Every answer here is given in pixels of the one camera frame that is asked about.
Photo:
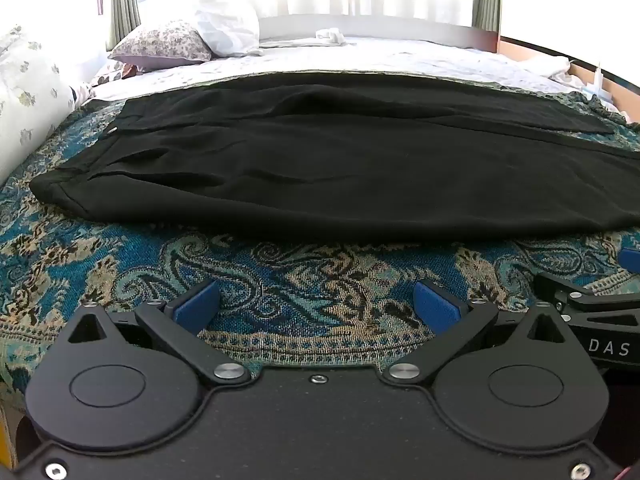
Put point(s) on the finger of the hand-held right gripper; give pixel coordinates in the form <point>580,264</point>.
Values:
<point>575,292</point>
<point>631,260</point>

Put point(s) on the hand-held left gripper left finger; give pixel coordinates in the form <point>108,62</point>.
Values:
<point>196,306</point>

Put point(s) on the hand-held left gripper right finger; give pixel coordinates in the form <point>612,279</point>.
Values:
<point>437,306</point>

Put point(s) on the black pants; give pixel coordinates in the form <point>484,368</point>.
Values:
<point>340,160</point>

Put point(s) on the blue paisley blanket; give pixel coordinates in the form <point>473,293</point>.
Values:
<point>310,270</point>

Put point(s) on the light blue object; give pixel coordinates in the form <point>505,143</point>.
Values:
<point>597,87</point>

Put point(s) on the white bed sheet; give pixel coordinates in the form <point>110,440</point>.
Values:
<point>380,60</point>

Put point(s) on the white green floral pillow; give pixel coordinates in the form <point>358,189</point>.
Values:
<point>30,100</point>

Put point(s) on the grey bed headboard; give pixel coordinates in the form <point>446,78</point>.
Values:
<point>400,27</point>

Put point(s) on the small crumpled white cloth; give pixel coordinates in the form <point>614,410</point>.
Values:
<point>330,36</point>

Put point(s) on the wooden bed frame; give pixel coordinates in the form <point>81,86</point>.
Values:
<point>545,52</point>

